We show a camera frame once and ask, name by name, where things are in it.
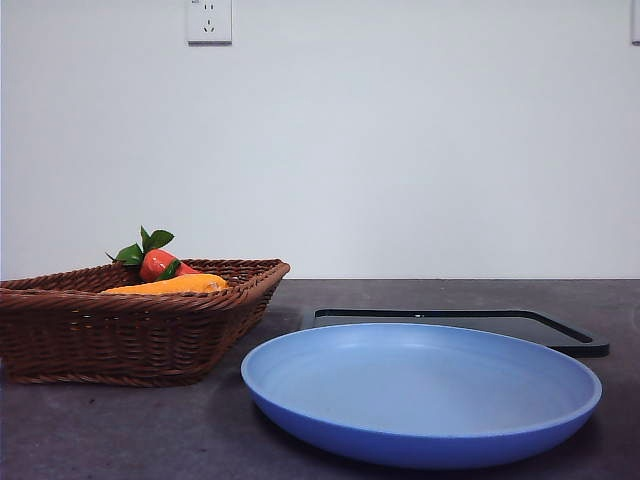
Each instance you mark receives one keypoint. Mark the yellow-orange corn cob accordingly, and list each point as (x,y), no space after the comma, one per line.
(175,285)

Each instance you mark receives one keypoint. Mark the blue round plate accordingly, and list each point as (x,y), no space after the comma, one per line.
(420,380)

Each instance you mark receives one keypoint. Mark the brown wicker basket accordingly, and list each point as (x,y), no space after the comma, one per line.
(125,335)

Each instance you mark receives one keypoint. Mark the orange carrot with green leaves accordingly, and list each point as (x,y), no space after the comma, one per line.
(155,265)

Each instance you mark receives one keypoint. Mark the black rectangular tray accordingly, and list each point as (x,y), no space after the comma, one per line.
(550,330)

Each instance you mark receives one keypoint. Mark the white wall socket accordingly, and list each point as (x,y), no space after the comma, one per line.
(210,25)

